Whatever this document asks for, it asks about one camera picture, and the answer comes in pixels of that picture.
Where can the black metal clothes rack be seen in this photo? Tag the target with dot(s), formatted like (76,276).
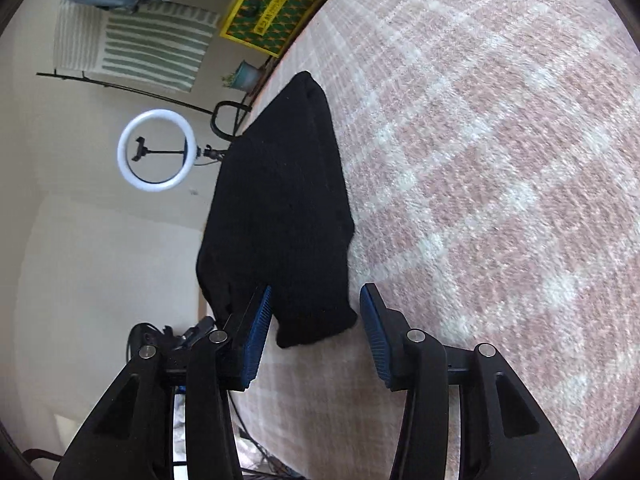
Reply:
(213,121)

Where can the pink plaid blanket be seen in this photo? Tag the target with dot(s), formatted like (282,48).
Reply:
(500,160)

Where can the green striped white rug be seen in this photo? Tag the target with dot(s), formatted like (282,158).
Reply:
(140,45)

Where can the small plant in teal pot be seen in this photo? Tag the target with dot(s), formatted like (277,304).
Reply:
(247,74)

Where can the yellow green patterned box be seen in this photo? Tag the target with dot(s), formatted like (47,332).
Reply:
(270,10)

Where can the black sweater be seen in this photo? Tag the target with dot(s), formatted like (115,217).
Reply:
(280,210)

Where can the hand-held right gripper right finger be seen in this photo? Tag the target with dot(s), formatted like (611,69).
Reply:
(372,330)

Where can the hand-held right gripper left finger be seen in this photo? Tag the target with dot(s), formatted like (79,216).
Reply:
(257,340)

